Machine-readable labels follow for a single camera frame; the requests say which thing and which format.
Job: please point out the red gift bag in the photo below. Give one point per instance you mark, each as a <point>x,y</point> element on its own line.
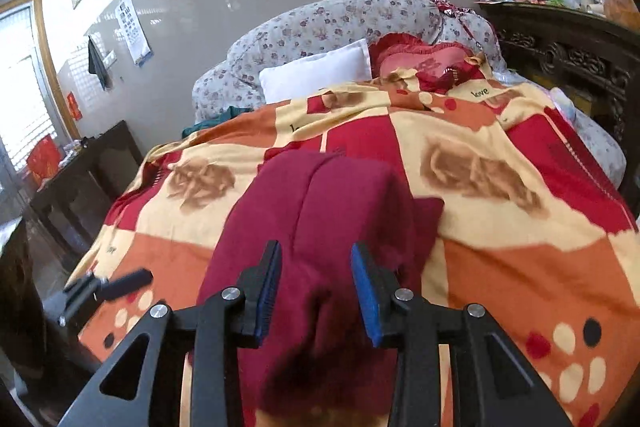
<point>44,159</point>

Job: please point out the maroon fleece garment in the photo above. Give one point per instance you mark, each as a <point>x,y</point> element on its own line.
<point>310,217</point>

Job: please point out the orange red cream printed blanket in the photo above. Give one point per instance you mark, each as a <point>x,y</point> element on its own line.
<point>500,257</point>

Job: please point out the dark hanging cloth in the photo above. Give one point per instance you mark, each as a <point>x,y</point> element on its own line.
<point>97,62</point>

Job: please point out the pale pink cloth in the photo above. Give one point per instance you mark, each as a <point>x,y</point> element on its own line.
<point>564,104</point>

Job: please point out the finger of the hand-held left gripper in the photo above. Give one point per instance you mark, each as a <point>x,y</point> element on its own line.
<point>127,282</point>

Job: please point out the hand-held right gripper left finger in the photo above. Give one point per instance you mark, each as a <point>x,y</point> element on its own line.
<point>267,297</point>

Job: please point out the dark carved wooden cabinet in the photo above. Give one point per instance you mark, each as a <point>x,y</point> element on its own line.
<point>575,37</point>

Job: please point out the wooden framed window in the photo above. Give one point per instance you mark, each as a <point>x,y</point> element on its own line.
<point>25,82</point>

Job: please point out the red heart-shaped pillow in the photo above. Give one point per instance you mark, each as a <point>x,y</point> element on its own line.
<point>425,62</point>

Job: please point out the grey floral padded headboard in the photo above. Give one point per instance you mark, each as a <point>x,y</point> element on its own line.
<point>300,27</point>

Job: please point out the white pillow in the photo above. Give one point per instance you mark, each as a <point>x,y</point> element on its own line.
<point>315,72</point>

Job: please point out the dark wooden side table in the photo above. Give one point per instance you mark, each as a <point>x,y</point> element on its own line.
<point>100,162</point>

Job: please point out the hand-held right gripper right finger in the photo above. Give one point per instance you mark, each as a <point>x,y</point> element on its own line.
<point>370,297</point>

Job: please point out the wall calendar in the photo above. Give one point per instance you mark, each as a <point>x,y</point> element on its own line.
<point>131,27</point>

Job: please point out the green cloth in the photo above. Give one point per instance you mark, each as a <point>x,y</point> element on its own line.
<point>210,124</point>

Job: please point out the red paper wall sticker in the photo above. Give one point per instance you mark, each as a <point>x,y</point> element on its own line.
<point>73,107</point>

